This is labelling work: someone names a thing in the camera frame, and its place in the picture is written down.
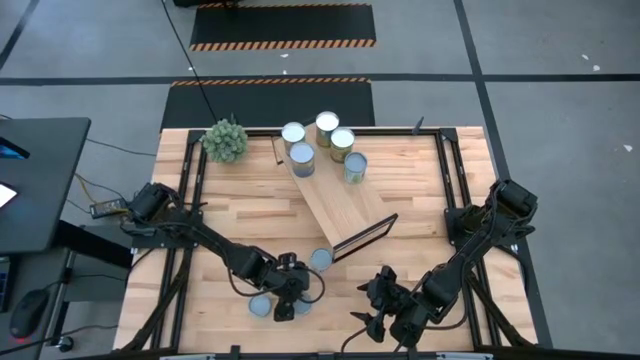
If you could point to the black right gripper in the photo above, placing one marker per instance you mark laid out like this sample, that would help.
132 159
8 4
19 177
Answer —
397 310

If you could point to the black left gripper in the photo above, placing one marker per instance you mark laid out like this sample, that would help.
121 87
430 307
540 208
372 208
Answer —
285 285

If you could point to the short Sweet Peas can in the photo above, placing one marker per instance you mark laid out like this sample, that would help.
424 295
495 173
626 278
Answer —
304 307

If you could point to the teal Tuna Fish can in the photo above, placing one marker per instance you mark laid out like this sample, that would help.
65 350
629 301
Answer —
260 305

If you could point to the short grey-lidded can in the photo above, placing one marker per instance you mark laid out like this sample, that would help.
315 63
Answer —
321 259

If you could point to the tall blue Peas can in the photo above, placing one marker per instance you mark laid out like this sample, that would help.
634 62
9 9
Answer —
302 152

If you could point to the white mixed vegetables can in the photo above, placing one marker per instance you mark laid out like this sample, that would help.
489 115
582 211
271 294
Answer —
355 161

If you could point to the tall can with peach picture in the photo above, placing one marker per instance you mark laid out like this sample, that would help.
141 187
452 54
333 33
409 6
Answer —
293 132

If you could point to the tall Oranges label can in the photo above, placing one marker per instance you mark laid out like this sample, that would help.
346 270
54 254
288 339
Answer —
342 138

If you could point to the tall Carrots label can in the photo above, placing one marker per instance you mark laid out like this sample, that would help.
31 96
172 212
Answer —
327 121

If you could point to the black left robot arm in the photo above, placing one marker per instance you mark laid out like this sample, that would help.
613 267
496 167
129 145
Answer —
225 252

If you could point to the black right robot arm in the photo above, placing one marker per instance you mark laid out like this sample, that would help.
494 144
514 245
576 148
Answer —
480 235

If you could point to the black table edge clamp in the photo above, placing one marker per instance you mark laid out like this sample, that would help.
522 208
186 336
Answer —
235 353
412 352

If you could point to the wooden tray board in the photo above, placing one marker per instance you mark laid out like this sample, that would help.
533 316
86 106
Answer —
340 210

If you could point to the green plant in white pot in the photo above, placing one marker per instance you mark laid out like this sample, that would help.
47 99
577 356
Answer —
226 140

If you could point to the black hazard-striped floor mat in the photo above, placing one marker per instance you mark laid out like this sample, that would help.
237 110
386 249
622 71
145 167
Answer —
270 105
282 25

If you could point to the black power adapter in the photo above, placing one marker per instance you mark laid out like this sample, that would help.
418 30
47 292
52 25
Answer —
107 208

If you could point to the black desk caster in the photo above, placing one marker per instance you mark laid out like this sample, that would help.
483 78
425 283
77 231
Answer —
65 343

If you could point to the black computer mouse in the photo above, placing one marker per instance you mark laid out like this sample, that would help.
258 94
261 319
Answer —
29 312

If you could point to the black desk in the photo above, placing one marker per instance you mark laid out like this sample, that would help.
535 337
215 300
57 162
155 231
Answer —
45 190

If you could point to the tablet with lit screen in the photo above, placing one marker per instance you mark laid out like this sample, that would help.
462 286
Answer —
11 149

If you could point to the black aluminium table frame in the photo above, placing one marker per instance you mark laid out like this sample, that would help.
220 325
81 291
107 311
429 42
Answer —
448 136

